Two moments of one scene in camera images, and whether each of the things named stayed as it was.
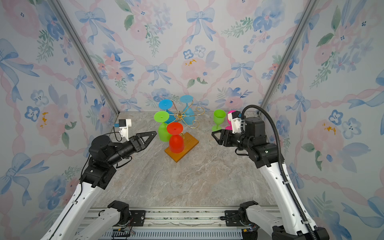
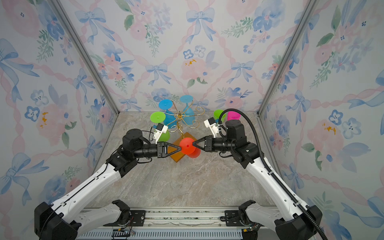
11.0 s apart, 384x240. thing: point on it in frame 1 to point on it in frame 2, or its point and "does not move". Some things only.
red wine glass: x=176 y=143 to x=188 y=148
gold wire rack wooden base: x=189 y=142 does not move
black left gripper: x=136 y=141 to x=159 y=145
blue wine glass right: x=188 y=115 does not move
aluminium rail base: x=180 y=224 does not move
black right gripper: x=225 y=135 to x=209 y=144
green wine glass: x=219 y=117 does not move
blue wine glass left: x=166 y=104 does not move
